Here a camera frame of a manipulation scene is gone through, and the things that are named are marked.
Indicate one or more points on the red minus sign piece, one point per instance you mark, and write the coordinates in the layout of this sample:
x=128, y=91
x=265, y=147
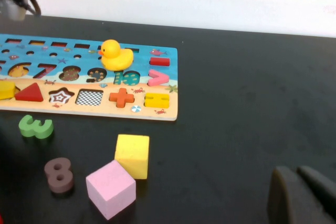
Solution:
x=160, y=61

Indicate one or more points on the colourful wooden number puzzle board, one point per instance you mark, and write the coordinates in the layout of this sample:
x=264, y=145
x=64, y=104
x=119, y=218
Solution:
x=78, y=113

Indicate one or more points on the yellow equals sign piece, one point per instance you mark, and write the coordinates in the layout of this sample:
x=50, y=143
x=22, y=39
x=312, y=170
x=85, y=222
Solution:
x=157, y=103

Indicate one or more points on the yellow pentagon puzzle piece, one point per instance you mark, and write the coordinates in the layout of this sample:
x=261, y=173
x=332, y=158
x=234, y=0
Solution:
x=6, y=90

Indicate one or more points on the green number three piece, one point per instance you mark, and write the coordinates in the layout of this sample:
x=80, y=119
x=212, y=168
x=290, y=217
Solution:
x=36, y=129

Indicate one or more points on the orange plus sign piece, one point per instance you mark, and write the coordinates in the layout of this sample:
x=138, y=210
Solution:
x=121, y=98

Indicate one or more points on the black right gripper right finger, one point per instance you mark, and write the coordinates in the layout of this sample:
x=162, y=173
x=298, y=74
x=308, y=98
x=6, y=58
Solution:
x=323, y=190

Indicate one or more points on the light pink wooden cube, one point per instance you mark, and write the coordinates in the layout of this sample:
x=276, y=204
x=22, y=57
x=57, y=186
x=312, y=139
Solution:
x=110, y=190

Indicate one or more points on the yellow wooden cube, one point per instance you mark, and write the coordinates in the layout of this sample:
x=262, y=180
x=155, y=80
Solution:
x=132, y=153

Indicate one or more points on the red triangle puzzle piece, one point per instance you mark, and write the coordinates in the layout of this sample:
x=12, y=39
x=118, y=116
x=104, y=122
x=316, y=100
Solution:
x=30, y=95

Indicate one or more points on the yellow rubber duck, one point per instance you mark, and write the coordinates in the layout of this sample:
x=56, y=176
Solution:
x=115, y=57

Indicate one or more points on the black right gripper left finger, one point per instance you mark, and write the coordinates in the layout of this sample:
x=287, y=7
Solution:
x=291, y=200

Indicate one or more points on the pink greater-than sign piece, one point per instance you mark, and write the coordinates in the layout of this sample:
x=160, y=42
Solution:
x=156, y=81

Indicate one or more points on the brown number eight piece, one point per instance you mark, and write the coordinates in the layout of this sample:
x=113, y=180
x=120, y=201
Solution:
x=59, y=182

